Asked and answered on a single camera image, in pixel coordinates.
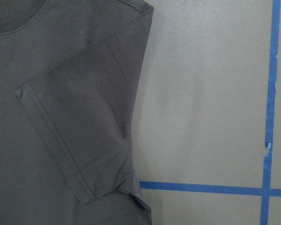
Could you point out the dark brown t-shirt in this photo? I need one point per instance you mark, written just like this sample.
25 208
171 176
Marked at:
69 73

